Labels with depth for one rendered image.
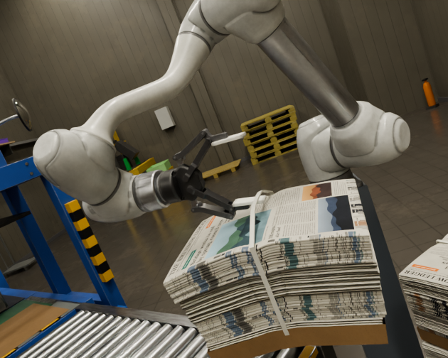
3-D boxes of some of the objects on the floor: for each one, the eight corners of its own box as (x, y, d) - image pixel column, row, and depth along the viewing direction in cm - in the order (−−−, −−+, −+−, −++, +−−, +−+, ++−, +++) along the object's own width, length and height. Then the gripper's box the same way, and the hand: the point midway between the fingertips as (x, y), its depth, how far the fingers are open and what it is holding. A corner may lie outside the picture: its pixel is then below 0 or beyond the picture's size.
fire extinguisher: (441, 105, 680) (434, 76, 670) (429, 110, 684) (420, 81, 674) (436, 104, 703) (428, 77, 693) (423, 109, 707) (415, 81, 697)
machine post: (117, 378, 257) (11, 170, 230) (107, 388, 251) (-4, 175, 223) (111, 376, 263) (6, 172, 236) (100, 386, 257) (-9, 177, 229)
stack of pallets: (303, 140, 897) (290, 104, 881) (308, 145, 809) (294, 105, 793) (253, 158, 918) (240, 123, 902) (252, 165, 831) (237, 127, 815)
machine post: (173, 399, 217) (52, 148, 189) (162, 412, 210) (35, 155, 183) (163, 396, 223) (45, 153, 195) (153, 408, 216) (28, 158, 189)
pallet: (242, 162, 923) (241, 158, 921) (241, 169, 845) (239, 164, 843) (198, 178, 943) (197, 175, 941) (193, 186, 864) (191, 182, 863)
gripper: (153, 132, 86) (241, 104, 79) (189, 229, 92) (274, 213, 84) (137, 139, 79) (232, 110, 72) (177, 244, 85) (269, 227, 78)
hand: (249, 167), depth 79 cm, fingers open, 14 cm apart
